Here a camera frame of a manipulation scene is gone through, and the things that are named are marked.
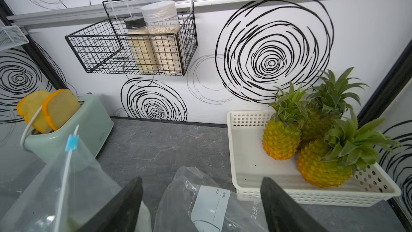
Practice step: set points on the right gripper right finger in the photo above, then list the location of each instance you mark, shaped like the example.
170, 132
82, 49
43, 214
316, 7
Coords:
282, 213

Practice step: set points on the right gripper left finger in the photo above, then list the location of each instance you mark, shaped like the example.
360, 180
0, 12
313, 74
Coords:
120, 214

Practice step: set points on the zip-top bag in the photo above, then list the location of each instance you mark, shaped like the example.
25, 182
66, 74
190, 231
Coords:
193, 202
66, 194

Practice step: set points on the pineapple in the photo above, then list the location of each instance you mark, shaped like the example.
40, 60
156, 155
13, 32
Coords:
327, 103
282, 133
344, 150

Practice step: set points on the mint green toaster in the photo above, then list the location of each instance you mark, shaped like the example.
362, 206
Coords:
95, 126

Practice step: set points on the white plastic basket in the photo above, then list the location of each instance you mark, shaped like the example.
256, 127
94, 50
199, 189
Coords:
250, 164

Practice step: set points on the orange toast slice right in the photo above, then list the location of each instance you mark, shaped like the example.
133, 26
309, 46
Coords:
59, 107

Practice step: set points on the yellow toast slice left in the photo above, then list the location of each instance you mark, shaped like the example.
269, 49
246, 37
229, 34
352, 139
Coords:
29, 105

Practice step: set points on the black lid spice jar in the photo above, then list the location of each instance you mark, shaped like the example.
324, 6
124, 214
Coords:
140, 45

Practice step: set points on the white lid jar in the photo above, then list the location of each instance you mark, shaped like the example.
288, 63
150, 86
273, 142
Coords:
163, 24

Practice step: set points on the black wire basket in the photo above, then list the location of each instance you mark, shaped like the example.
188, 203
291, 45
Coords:
103, 48

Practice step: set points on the white wire shelf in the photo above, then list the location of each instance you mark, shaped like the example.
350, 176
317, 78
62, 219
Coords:
11, 37

